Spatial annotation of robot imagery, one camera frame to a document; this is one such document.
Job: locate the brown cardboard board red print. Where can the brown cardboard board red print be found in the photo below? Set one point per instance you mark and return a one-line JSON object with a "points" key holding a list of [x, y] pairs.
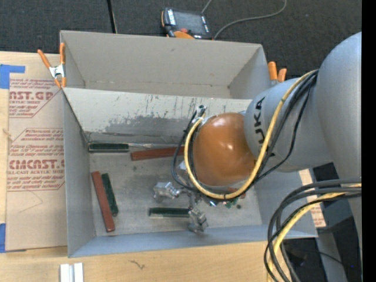
{"points": [[35, 157]]}

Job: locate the dark green flat block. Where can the dark green flat block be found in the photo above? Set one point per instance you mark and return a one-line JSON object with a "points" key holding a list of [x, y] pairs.
{"points": [[110, 194], [108, 147], [169, 212]]}

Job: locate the grey metal bin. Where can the grey metal bin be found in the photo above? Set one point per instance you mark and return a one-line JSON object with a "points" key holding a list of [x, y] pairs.
{"points": [[138, 187]]}

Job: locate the red-brown flat block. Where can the red-brown flat block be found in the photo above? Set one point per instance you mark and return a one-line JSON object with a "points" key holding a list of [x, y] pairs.
{"points": [[103, 201], [155, 154]]}

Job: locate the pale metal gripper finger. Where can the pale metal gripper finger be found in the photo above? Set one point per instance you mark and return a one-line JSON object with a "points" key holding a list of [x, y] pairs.
{"points": [[198, 220], [165, 189]]}

